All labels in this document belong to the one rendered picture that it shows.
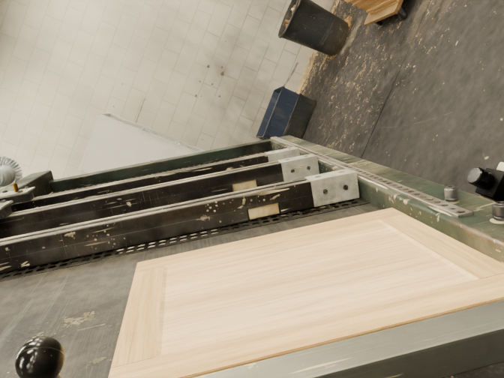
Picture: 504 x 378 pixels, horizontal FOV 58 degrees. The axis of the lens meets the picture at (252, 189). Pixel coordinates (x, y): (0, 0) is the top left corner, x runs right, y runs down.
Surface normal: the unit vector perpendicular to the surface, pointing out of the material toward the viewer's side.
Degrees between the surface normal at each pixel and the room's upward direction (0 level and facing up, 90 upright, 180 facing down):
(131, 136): 90
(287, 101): 90
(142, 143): 90
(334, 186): 90
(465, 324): 57
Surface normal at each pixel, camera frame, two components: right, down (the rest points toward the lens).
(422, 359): 0.16, 0.19
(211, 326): -0.17, -0.96
